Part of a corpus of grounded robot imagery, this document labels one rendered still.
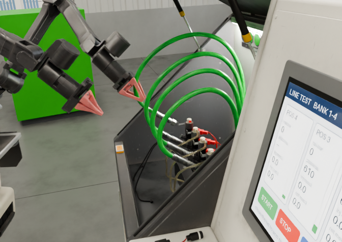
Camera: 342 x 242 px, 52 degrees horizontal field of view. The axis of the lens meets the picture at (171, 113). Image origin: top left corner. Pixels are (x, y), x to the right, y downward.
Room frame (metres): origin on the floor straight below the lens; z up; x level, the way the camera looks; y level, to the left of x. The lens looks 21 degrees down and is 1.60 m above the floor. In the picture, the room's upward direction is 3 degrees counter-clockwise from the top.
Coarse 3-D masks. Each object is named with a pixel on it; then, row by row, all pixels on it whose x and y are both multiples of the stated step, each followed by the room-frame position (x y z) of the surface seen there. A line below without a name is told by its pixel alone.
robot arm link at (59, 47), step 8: (56, 40) 0.95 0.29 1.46; (64, 40) 0.97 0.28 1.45; (48, 48) 0.95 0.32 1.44; (56, 48) 0.94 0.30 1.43; (64, 48) 0.93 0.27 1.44; (72, 48) 0.96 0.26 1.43; (16, 56) 0.93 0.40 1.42; (24, 56) 0.93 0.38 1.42; (48, 56) 0.94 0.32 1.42; (56, 56) 0.93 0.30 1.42; (64, 56) 0.93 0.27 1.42; (72, 56) 0.94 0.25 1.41; (24, 64) 0.93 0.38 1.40; (32, 64) 0.92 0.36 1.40; (40, 64) 0.96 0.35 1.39; (56, 64) 0.93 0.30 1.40; (64, 64) 0.93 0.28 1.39
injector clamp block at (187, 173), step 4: (176, 164) 1.12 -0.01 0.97; (180, 164) 1.10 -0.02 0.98; (176, 168) 1.12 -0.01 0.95; (180, 168) 1.07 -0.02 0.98; (176, 172) 1.13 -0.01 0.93; (184, 172) 1.04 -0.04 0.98; (188, 172) 1.04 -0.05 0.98; (192, 172) 1.04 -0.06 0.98; (180, 176) 1.06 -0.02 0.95; (184, 176) 1.02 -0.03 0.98; (188, 176) 1.01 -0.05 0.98; (184, 180) 1.00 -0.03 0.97; (180, 184) 1.07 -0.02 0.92
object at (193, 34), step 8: (192, 32) 1.12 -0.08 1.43; (200, 32) 1.13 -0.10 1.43; (168, 40) 1.11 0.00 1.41; (176, 40) 1.11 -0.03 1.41; (216, 40) 1.14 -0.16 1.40; (160, 48) 1.10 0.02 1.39; (232, 48) 1.15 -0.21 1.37; (152, 56) 1.09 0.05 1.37; (144, 64) 1.09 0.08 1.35; (240, 64) 1.15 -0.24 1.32; (136, 72) 1.09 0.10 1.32; (240, 72) 1.15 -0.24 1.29; (136, 80) 1.08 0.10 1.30; (136, 96) 1.08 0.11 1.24; (144, 104) 1.09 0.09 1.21
